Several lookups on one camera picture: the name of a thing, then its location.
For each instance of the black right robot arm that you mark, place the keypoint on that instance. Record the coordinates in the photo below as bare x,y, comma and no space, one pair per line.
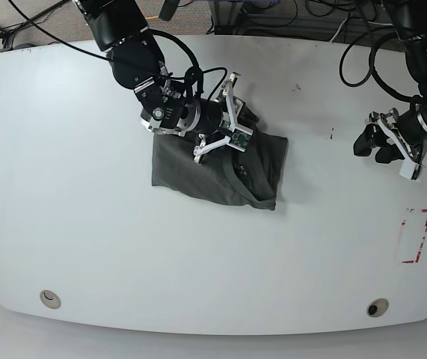
170,105

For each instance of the red tape rectangle marking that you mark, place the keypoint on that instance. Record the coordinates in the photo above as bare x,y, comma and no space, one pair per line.
412,236

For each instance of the left table cable grommet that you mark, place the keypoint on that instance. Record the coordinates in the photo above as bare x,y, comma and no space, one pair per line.
50,299

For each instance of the aluminium frame leg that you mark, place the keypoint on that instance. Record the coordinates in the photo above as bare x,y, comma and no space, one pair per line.
224,15

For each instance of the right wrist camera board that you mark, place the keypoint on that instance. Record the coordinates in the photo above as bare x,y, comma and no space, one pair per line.
239,140

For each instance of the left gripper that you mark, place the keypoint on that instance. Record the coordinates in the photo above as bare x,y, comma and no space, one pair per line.
395,136

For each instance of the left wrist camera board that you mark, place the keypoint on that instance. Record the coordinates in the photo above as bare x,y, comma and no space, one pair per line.
411,171

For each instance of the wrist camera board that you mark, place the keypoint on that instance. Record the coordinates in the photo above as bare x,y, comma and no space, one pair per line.
239,140
411,171

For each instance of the right table cable grommet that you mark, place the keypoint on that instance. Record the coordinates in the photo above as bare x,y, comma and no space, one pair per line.
377,308

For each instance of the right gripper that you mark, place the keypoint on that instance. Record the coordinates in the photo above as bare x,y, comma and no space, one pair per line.
222,116

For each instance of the table cable grommet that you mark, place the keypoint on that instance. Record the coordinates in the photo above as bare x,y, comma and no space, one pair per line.
50,299
377,308

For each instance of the black cylinder object on floor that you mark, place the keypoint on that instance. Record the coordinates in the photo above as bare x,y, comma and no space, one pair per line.
168,10

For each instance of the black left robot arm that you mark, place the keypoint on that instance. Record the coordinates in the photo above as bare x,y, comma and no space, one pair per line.
409,21

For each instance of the dark grey T-shirt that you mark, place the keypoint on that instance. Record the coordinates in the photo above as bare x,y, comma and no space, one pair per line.
224,176

